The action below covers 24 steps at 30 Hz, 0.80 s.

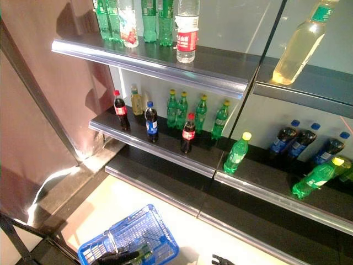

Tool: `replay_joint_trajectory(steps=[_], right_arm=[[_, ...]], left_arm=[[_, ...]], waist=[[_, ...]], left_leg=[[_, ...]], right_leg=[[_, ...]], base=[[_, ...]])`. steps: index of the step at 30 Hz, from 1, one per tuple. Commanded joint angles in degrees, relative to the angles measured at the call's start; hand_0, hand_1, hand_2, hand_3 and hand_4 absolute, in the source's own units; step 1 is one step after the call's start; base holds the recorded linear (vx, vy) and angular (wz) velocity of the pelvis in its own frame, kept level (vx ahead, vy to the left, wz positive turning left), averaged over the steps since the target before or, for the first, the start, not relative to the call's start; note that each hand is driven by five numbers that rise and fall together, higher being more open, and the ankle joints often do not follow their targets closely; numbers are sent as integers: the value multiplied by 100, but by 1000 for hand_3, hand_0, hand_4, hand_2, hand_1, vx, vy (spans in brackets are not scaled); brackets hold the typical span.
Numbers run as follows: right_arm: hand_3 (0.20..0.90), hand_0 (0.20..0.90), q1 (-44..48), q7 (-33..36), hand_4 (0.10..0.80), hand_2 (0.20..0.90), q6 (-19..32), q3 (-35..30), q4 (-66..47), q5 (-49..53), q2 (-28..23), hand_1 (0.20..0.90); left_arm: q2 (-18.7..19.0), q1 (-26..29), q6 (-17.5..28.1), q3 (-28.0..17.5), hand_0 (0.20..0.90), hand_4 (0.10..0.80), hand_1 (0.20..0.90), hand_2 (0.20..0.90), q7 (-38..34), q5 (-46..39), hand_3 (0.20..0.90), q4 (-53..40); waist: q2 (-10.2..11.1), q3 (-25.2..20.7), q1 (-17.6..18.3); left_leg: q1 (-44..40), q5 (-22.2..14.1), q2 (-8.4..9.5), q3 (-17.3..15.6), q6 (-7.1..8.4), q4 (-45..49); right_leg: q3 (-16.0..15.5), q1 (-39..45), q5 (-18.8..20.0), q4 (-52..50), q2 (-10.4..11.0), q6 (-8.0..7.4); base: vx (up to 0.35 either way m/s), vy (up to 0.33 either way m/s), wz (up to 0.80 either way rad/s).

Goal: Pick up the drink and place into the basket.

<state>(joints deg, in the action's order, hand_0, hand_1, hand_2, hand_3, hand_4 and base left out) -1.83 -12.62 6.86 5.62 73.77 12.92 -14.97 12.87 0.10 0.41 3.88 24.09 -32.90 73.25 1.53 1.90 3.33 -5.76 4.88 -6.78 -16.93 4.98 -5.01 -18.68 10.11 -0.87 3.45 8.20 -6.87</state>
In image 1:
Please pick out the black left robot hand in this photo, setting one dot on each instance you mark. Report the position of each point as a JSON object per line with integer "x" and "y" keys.
{"x": 114, "y": 259}

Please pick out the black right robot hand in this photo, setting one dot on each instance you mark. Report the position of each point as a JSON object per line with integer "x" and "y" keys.
{"x": 220, "y": 260}

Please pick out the blue plastic shopping basket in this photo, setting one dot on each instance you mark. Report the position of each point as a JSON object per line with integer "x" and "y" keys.
{"x": 132, "y": 234}

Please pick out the green bottle in basket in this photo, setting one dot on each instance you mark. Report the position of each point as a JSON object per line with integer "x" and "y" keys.
{"x": 144, "y": 252}

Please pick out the black shelf board silver edge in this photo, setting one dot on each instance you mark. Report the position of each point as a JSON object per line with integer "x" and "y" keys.
{"x": 165, "y": 146}
{"x": 275, "y": 187}
{"x": 154, "y": 62}
{"x": 309, "y": 88}
{"x": 165, "y": 182}
{"x": 275, "y": 229}

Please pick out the green soda bottle yellow cap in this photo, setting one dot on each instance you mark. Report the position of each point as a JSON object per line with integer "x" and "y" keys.
{"x": 220, "y": 121}
{"x": 348, "y": 174}
{"x": 320, "y": 176}
{"x": 171, "y": 109}
{"x": 201, "y": 113}
{"x": 235, "y": 154}
{"x": 182, "y": 111}

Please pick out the cola bottle red cap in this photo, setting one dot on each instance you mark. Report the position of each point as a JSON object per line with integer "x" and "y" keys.
{"x": 121, "y": 111}
{"x": 188, "y": 133}

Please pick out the cola bottle blue cap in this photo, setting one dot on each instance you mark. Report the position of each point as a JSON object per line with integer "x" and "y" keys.
{"x": 302, "y": 142}
{"x": 284, "y": 139}
{"x": 151, "y": 122}
{"x": 329, "y": 150}

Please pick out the small yellow tea bottle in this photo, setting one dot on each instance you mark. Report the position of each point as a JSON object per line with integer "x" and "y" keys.
{"x": 136, "y": 102}

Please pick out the large yellow tea bottle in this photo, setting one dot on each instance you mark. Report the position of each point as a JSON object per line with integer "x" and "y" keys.
{"x": 302, "y": 47}

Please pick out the clear water bottle red label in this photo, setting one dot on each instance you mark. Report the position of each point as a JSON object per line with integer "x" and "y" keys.
{"x": 187, "y": 33}

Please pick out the clear bottle red white label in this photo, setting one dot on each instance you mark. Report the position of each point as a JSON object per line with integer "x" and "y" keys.
{"x": 128, "y": 25}

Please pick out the black vertical shelf post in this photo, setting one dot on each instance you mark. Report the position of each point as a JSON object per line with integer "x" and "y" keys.
{"x": 252, "y": 82}

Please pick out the black metal frame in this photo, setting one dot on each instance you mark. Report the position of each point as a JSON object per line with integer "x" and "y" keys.
{"x": 36, "y": 91}

